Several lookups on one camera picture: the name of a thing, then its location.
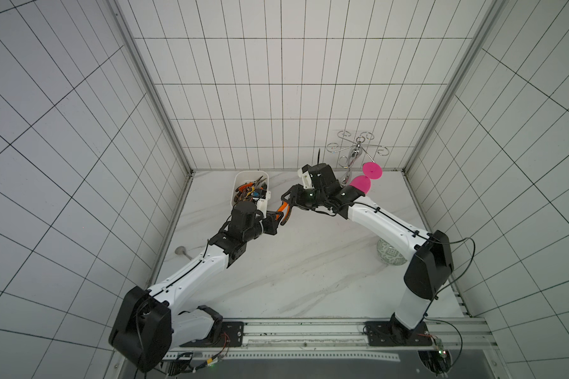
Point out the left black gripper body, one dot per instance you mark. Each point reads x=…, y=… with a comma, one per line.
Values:
x=269, y=223

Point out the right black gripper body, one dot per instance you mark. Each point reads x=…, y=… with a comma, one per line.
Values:
x=299, y=197

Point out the white plastic storage box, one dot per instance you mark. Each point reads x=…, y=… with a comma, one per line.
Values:
x=247, y=176

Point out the orange long nose pliers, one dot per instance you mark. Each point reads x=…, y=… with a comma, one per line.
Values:
x=284, y=213

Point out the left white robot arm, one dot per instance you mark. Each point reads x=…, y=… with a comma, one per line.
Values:
x=152, y=321

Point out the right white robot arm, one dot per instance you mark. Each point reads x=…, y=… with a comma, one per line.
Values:
x=428, y=254

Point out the lower pink cup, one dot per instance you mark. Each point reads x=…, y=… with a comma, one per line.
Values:
x=362, y=183

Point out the pink cup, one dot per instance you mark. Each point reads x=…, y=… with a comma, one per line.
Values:
x=372, y=170
x=362, y=183

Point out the upper pink cup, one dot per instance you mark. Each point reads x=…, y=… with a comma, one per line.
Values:
x=372, y=170

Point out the chrome cup holder stand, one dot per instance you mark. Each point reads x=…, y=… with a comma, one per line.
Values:
x=352, y=147

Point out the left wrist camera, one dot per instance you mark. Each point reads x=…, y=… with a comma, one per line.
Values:
x=262, y=204

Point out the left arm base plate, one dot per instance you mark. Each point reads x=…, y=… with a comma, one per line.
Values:
x=228, y=334

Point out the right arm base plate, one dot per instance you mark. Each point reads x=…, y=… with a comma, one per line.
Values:
x=394, y=334

